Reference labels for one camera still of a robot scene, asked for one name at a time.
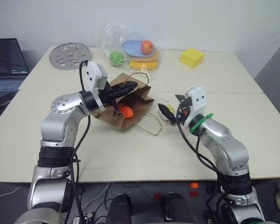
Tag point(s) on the small yellow plush toy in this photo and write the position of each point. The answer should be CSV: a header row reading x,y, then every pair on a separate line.
x,y
170,108

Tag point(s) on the dark laptop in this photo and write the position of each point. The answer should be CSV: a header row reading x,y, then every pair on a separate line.
x,y
7,60

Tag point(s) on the clear plastic bag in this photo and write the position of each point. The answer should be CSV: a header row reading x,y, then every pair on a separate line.
x,y
109,37

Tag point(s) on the orange fruit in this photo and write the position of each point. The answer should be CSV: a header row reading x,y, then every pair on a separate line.
x,y
127,112

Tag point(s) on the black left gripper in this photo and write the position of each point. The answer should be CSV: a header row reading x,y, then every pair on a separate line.
x,y
106,96

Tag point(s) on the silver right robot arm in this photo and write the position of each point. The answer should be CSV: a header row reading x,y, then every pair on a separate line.
x,y
226,144

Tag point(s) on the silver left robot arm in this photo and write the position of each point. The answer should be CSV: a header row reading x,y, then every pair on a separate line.
x,y
60,121

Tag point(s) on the blue plate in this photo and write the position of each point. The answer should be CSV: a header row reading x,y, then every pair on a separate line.
x,y
131,47

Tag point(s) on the small orange ball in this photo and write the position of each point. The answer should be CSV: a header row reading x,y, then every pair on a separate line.
x,y
194,185

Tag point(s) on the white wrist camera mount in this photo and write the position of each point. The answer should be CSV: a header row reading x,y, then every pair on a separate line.
x,y
197,100
95,74

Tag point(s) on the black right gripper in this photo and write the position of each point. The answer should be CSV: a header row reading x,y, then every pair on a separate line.
x,y
184,109

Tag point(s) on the brown paper bag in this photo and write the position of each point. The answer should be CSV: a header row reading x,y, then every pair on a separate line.
x,y
135,102

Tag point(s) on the red toy apple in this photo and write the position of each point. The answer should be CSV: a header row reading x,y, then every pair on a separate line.
x,y
147,47

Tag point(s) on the yellow foam cube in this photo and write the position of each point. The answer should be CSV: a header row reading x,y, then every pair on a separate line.
x,y
191,58

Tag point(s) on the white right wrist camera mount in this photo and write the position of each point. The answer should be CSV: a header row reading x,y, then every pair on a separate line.
x,y
197,100

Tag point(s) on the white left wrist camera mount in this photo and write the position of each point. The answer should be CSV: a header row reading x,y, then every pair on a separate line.
x,y
95,74

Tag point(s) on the green toy apple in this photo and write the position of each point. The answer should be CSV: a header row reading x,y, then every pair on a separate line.
x,y
116,58

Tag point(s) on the silver perforated metal disc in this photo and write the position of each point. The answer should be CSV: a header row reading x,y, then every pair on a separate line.
x,y
70,56

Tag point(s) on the yellow bowl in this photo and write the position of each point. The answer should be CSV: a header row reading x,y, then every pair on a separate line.
x,y
142,65

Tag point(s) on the dark rounded shape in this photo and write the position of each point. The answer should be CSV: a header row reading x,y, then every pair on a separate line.
x,y
179,208
119,210

